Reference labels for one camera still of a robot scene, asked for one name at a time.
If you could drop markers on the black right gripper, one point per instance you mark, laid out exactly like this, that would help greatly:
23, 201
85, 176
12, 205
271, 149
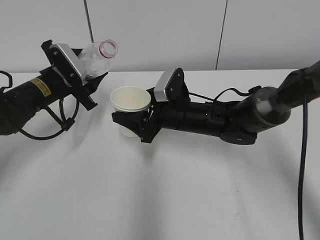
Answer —
145, 124

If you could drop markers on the white paper cup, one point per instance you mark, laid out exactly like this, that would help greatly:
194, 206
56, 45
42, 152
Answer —
130, 99

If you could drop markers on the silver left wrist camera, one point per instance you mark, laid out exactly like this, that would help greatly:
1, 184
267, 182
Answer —
68, 66

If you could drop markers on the clear red-label water bottle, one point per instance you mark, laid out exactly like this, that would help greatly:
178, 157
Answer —
98, 58

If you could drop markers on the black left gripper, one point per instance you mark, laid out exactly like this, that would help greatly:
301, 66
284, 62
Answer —
82, 94

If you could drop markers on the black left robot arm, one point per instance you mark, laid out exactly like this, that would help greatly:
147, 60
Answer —
60, 89

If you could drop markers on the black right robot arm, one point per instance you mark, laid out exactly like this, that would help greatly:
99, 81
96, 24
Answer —
168, 105

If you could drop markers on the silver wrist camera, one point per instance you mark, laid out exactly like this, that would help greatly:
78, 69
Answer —
68, 66
171, 87

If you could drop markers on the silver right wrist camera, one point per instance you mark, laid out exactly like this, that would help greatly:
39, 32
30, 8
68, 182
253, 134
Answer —
171, 87

